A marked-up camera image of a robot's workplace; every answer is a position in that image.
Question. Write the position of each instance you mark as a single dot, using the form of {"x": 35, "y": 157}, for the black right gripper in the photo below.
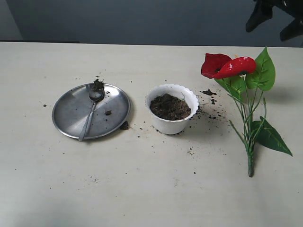
{"x": 263, "y": 11}

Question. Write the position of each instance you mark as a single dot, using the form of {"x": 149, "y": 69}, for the artificial red flower plant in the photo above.
{"x": 246, "y": 80}

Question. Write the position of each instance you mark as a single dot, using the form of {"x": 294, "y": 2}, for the white flower pot with soil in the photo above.
{"x": 171, "y": 107}

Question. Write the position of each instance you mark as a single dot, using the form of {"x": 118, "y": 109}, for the soil clump by plate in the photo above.
{"x": 125, "y": 126}

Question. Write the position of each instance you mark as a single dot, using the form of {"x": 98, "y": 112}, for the round steel plate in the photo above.
{"x": 72, "y": 109}

